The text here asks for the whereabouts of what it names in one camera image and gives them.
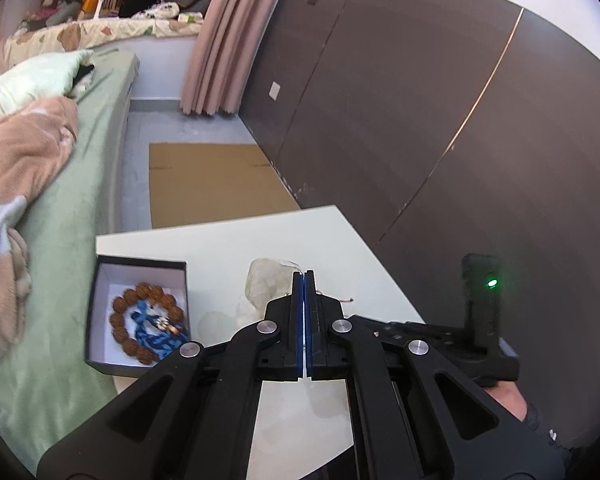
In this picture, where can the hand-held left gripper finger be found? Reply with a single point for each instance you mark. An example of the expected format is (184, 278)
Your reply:
(297, 310)
(310, 310)

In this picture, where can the clear plastic pouch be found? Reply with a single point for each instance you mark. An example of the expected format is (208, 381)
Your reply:
(267, 280)

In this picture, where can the black jewelry box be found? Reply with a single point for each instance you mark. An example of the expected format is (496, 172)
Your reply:
(105, 367)

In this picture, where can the flat brown cardboard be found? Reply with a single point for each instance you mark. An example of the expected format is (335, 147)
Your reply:
(210, 185)

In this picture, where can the green bed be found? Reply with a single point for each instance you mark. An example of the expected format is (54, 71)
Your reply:
(80, 210)

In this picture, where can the black cloth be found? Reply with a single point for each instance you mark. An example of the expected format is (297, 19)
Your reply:
(83, 72)

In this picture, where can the pink fleece blanket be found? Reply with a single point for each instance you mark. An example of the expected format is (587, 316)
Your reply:
(15, 160)

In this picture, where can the white spotted cloth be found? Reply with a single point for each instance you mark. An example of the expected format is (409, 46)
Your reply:
(162, 10)

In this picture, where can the printed window seat cushion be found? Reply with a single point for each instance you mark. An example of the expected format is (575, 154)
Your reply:
(95, 32)

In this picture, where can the white pillow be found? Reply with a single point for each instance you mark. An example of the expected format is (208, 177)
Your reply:
(35, 75)

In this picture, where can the orange box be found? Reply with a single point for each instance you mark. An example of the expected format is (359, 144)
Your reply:
(92, 2)

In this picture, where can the plush toys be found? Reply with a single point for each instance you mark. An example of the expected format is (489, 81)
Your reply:
(55, 12)

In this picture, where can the white wall socket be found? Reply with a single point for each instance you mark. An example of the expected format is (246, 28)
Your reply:
(275, 91)

